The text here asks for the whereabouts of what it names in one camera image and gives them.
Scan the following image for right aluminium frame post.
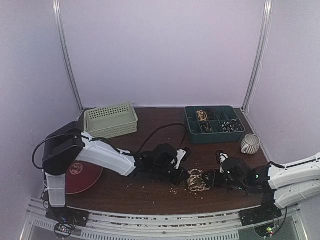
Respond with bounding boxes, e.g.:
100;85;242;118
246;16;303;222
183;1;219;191
242;0;273;114

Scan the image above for aluminium frame post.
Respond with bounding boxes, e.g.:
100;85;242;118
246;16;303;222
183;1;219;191
52;0;84;112
242;0;273;114

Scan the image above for patterned paisley necktie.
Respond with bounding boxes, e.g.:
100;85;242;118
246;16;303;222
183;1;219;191
186;168;211;193

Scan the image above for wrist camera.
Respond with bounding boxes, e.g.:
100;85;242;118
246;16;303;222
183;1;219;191
215;150;229;174
170;147;192;170

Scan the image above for pale green plastic basket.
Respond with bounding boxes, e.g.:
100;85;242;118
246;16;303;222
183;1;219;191
83;102;139;139

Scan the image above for striped ceramic mug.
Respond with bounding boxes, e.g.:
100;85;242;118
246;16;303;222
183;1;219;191
240;133;261;155

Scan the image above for left aluminium frame post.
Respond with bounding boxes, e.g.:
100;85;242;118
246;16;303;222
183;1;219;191
52;0;84;112

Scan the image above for dark green compartment organizer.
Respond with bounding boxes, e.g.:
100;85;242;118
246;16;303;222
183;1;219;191
184;105;246;144

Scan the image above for black hair ties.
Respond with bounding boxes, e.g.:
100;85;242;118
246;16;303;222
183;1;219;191
204;107;219;119

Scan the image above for tan rubber bands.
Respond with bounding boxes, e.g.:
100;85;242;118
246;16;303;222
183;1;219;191
196;110;208;122

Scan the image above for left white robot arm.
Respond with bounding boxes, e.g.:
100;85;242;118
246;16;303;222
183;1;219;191
31;121;190;222

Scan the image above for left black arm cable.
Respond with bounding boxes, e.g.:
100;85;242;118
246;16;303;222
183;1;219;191
138;122;188;153

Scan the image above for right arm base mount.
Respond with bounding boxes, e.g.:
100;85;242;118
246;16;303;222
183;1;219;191
239;202;288;239

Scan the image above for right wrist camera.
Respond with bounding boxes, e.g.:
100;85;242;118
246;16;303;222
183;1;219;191
215;150;229;174

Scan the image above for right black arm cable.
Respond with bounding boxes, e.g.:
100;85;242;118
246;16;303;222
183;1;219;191
277;204;291;228

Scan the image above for red round tray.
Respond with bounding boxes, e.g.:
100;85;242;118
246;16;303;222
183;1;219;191
65;161;104;195

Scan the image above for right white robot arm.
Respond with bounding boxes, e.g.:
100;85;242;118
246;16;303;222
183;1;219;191
201;151;320;221

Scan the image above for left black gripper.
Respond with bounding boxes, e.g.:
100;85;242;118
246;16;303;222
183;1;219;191
152;165;191;187

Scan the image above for black white small clips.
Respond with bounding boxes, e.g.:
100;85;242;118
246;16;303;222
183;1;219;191
220;119;245;133

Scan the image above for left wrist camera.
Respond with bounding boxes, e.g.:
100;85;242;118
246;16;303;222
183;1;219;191
170;147;192;170

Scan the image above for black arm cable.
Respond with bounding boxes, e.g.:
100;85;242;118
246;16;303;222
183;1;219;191
277;204;291;228
138;122;188;153

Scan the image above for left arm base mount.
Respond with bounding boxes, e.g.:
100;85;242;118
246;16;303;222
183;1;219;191
43;200;89;239

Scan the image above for front aluminium rail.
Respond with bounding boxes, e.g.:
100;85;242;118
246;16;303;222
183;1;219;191
18;198;311;240

